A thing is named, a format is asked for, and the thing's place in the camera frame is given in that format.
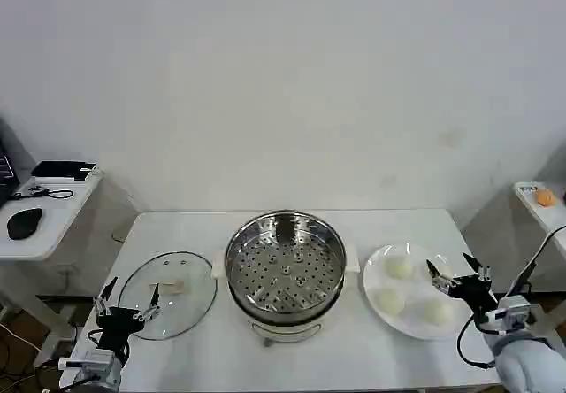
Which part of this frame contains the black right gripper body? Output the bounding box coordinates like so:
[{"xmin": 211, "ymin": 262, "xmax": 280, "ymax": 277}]
[{"xmin": 447, "ymin": 274, "xmax": 499, "ymax": 314}]

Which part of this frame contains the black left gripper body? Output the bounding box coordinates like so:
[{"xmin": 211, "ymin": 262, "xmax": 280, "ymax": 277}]
[{"xmin": 96, "ymin": 306, "xmax": 144, "ymax": 355}]

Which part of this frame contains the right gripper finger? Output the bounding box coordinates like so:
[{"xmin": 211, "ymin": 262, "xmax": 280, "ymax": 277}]
[
  {"xmin": 424, "ymin": 258, "xmax": 459, "ymax": 295},
  {"xmin": 461, "ymin": 251, "xmax": 493, "ymax": 281}
]

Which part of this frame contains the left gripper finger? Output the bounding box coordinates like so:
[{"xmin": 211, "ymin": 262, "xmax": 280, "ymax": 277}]
[
  {"xmin": 93, "ymin": 276, "xmax": 119, "ymax": 320},
  {"xmin": 134, "ymin": 282, "xmax": 162, "ymax": 324}
]

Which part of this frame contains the white round plate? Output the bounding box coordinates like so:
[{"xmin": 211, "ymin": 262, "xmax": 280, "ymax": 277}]
[{"xmin": 362, "ymin": 243, "xmax": 478, "ymax": 342}]

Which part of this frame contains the white steamed bun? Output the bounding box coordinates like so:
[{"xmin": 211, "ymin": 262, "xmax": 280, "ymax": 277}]
[
  {"xmin": 421, "ymin": 297, "xmax": 455, "ymax": 326},
  {"xmin": 383, "ymin": 255, "xmax": 415, "ymax": 281},
  {"xmin": 376, "ymin": 287, "xmax": 407, "ymax": 317}
]

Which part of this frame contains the round glass lid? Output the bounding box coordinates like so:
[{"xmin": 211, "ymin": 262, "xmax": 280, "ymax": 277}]
[{"xmin": 118, "ymin": 250, "xmax": 219, "ymax": 342}]

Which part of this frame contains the small orange ball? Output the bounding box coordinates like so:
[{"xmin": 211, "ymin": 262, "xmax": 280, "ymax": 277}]
[{"xmin": 534, "ymin": 189, "xmax": 557, "ymax": 209}]

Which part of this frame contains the black computer mouse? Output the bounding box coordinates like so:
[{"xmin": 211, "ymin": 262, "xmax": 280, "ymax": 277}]
[{"xmin": 6, "ymin": 206, "xmax": 45, "ymax": 241}]

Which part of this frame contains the perforated steel steamer basket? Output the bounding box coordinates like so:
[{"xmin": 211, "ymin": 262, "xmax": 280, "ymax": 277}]
[{"xmin": 224, "ymin": 210, "xmax": 350, "ymax": 317}]

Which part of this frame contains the flat black box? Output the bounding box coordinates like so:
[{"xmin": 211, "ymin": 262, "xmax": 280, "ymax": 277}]
[{"xmin": 31, "ymin": 159, "xmax": 98, "ymax": 184}]

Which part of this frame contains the dark laptop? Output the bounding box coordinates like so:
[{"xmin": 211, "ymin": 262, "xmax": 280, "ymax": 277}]
[{"xmin": 0, "ymin": 119, "xmax": 21, "ymax": 204}]

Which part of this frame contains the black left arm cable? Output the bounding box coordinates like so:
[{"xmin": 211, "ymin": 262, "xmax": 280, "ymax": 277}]
[{"xmin": 85, "ymin": 327, "xmax": 133, "ymax": 368}]

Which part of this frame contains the thin floor cable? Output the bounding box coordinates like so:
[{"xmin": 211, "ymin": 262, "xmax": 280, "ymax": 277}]
[{"xmin": 0, "ymin": 320, "xmax": 50, "ymax": 388}]

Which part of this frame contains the black looped cable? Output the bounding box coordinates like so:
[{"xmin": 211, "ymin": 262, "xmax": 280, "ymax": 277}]
[{"xmin": 10, "ymin": 186, "xmax": 75, "ymax": 201}]

